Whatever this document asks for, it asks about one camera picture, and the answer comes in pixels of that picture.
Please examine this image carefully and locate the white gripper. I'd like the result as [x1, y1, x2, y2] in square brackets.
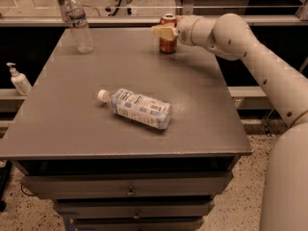
[152, 15, 197, 46]

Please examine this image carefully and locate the red coke can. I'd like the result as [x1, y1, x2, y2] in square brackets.
[160, 13, 177, 54]

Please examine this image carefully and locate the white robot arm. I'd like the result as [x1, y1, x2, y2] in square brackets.
[152, 13, 308, 231]

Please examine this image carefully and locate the lying white labelled bottle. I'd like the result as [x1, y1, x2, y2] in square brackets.
[97, 89, 171, 130]

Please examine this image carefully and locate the clear upright water bottle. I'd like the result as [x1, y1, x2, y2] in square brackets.
[64, 0, 93, 54]

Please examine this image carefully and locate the white pump sanitizer bottle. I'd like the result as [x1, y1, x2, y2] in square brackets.
[7, 63, 32, 96]

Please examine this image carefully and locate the grey drawer cabinet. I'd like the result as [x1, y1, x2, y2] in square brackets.
[0, 26, 253, 231]

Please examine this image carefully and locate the top grey drawer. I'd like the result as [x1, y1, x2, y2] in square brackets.
[21, 171, 233, 199]

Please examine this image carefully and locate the grey drawer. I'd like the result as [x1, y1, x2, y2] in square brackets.
[21, 171, 233, 199]
[54, 199, 215, 218]
[75, 218, 203, 231]

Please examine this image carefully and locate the middle grey drawer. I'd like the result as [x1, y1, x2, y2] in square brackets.
[54, 199, 215, 218]

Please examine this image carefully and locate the bottom grey drawer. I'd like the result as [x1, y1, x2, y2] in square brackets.
[75, 218, 203, 231]

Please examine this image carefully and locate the metal railing frame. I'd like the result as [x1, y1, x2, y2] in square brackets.
[0, 0, 307, 27]

